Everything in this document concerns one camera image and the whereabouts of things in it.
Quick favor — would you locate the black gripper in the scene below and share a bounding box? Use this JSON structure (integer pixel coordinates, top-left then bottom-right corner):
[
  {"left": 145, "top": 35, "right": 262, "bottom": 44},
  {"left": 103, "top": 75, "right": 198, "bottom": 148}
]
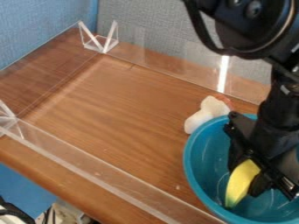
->
[{"left": 222, "top": 111, "right": 299, "bottom": 200}]

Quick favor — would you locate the yellow toy banana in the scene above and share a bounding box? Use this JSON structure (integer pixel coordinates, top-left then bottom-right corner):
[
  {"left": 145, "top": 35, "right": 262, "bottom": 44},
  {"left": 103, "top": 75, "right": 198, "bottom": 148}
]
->
[{"left": 225, "top": 159, "right": 260, "bottom": 209}]

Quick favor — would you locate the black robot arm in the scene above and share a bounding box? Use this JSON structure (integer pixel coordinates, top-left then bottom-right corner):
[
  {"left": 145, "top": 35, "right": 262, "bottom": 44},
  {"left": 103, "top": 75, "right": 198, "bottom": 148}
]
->
[{"left": 182, "top": 0, "right": 299, "bottom": 200}]

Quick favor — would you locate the blue plastic bowl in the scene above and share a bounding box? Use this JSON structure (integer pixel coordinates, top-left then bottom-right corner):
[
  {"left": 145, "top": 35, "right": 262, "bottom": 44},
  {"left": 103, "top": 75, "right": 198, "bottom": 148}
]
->
[{"left": 182, "top": 115, "right": 299, "bottom": 224}]

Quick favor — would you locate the white toy mushroom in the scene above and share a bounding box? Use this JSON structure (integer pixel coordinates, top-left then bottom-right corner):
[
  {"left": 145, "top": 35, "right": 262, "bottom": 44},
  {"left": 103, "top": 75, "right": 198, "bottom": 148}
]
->
[{"left": 182, "top": 94, "right": 232, "bottom": 135}]

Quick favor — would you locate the clear acrylic back barrier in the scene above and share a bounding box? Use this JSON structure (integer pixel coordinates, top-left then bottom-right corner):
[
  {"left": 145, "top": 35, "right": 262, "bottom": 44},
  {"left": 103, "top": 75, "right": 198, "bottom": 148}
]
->
[{"left": 109, "top": 22, "right": 270, "bottom": 104}]

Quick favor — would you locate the clear acrylic barrier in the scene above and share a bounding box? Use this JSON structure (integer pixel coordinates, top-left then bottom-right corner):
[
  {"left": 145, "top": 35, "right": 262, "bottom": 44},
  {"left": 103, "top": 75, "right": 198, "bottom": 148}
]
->
[
  {"left": 3, "top": 119, "right": 224, "bottom": 224},
  {"left": 109, "top": 22, "right": 270, "bottom": 104}
]

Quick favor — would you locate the clear acrylic front barrier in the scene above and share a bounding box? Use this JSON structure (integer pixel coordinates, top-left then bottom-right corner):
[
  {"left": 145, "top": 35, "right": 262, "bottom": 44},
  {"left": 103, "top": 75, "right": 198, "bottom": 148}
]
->
[{"left": 3, "top": 119, "right": 224, "bottom": 224}]

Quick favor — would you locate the clear acrylic corner bracket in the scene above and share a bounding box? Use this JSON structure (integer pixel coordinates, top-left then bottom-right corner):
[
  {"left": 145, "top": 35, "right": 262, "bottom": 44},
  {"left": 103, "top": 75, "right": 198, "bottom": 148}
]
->
[{"left": 78, "top": 21, "right": 118, "bottom": 54}]

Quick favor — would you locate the clear acrylic left bracket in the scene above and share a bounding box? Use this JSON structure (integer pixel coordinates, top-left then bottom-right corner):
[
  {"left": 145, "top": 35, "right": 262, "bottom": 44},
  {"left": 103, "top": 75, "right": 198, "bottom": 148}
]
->
[{"left": 0, "top": 100, "right": 23, "bottom": 138}]

